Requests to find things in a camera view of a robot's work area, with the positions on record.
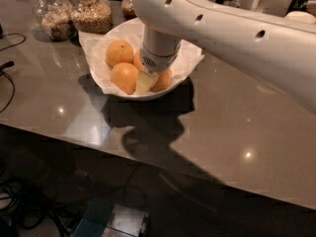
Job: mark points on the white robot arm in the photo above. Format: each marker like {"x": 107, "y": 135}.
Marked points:
{"x": 278, "y": 51}

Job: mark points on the stack of white plates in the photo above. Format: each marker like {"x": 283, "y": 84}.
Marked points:
{"x": 302, "y": 17}

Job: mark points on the white ceramic bowl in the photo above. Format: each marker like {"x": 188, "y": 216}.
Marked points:
{"x": 148, "y": 95}

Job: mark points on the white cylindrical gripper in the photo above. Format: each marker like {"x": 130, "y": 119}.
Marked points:
{"x": 157, "y": 63}

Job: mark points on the white paper bowl liner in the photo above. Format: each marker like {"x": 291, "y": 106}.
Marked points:
{"x": 95, "y": 46}

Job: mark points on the glass cereal jar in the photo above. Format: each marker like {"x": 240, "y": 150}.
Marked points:
{"x": 92, "y": 16}
{"x": 127, "y": 9}
{"x": 54, "y": 17}

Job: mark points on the blue and silver box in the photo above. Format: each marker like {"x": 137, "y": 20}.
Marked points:
{"x": 107, "y": 219}

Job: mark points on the orange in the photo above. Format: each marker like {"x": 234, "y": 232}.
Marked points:
{"x": 124, "y": 76}
{"x": 136, "y": 60}
{"x": 119, "y": 51}
{"x": 163, "y": 82}

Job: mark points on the leftmost glass cereal jar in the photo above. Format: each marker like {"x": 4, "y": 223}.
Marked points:
{"x": 54, "y": 17}

